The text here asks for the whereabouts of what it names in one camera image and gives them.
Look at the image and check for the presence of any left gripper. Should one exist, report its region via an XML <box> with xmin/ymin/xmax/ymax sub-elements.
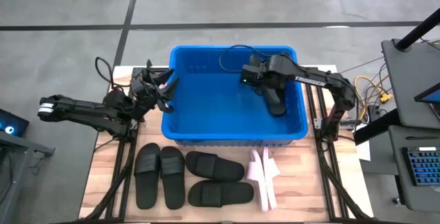
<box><xmin>129</xmin><ymin>68</ymin><xmax>180</xmax><ymax>114</ymax></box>

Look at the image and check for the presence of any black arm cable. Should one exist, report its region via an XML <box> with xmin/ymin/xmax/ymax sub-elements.
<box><xmin>94</xmin><ymin>56</ymin><xmax>116</xmax><ymax>89</ymax></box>
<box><xmin>219</xmin><ymin>44</ymin><xmax>276</xmax><ymax>75</ymax></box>

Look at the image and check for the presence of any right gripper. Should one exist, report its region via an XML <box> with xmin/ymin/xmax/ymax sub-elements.
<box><xmin>241</xmin><ymin>54</ymin><xmax>293</xmax><ymax>98</ymax></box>

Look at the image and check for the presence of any yellow cable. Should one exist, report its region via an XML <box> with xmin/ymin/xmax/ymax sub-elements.
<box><xmin>353</xmin><ymin>75</ymin><xmax>395</xmax><ymax>122</ymax></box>

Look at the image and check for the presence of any keyboard with blue keys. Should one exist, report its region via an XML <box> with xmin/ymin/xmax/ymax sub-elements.
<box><xmin>401</xmin><ymin>146</ymin><xmax>440</xmax><ymax>187</ymax></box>

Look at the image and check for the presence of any pink slide sandal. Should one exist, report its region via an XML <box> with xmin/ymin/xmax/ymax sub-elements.
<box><xmin>262</xmin><ymin>146</ymin><xmax>281</xmax><ymax>211</ymax></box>
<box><xmin>246</xmin><ymin>148</ymin><xmax>270</xmax><ymax>213</ymax></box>

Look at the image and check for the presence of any grey desk top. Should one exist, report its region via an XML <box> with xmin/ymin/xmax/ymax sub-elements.
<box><xmin>388</xmin><ymin>124</ymin><xmax>440</xmax><ymax>214</ymax></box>
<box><xmin>380</xmin><ymin>38</ymin><xmax>440</xmax><ymax>129</ymax></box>

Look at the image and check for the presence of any black pole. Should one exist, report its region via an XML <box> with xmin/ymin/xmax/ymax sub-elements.
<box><xmin>395</xmin><ymin>7</ymin><xmax>440</xmax><ymax>52</ymax></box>

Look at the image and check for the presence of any black flat bar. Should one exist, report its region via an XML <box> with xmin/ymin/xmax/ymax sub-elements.
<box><xmin>353</xmin><ymin>109</ymin><xmax>402</xmax><ymax>146</ymax></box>

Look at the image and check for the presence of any blue plastic bin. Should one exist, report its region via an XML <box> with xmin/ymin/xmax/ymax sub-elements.
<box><xmin>160</xmin><ymin>44</ymin><xmax>309</xmax><ymax>148</ymax></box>

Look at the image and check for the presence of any black slide sandal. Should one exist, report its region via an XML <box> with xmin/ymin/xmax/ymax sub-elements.
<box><xmin>159</xmin><ymin>145</ymin><xmax>186</xmax><ymax>210</ymax></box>
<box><xmin>187</xmin><ymin>179</ymin><xmax>255</xmax><ymax>208</ymax></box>
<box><xmin>185</xmin><ymin>150</ymin><xmax>246</xmax><ymax>183</ymax></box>
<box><xmin>261</xmin><ymin>85</ymin><xmax>287</xmax><ymax>117</ymax></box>
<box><xmin>133</xmin><ymin>142</ymin><xmax>162</xmax><ymax>210</ymax></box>

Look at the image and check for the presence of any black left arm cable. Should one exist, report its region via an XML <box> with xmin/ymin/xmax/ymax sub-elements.
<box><xmin>94</xmin><ymin>56</ymin><xmax>116</xmax><ymax>89</ymax></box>

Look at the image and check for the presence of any dark glowing screen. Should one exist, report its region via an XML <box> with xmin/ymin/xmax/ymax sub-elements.
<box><xmin>0</xmin><ymin>108</ymin><xmax>31</xmax><ymax>138</ymax></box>

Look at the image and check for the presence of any monitor with blue screen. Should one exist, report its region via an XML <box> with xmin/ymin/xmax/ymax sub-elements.
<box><xmin>414</xmin><ymin>82</ymin><xmax>440</xmax><ymax>105</ymax></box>

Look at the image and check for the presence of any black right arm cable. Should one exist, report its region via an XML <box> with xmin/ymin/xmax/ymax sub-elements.
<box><xmin>219</xmin><ymin>44</ymin><xmax>276</xmax><ymax>75</ymax></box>

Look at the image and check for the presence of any black aluminium table frame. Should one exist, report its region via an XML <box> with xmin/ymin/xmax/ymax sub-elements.
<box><xmin>77</xmin><ymin>58</ymin><xmax>374</xmax><ymax>224</ymax></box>

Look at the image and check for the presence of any white paper sheet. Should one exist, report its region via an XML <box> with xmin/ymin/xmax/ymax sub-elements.
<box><xmin>355</xmin><ymin>123</ymin><xmax>373</xmax><ymax>162</ymax></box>

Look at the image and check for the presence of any grey metal stand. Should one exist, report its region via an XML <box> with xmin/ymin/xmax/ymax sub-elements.
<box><xmin>0</xmin><ymin>130</ymin><xmax>56</xmax><ymax>224</ymax></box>

